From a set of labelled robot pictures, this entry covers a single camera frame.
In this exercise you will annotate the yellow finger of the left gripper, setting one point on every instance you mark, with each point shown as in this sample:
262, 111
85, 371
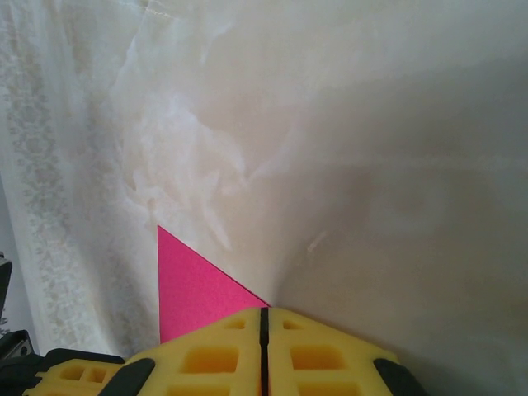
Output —
70, 383

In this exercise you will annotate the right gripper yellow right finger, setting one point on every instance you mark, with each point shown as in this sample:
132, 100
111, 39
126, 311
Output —
321, 363

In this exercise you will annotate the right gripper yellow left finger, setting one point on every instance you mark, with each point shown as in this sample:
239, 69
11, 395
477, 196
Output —
206, 363

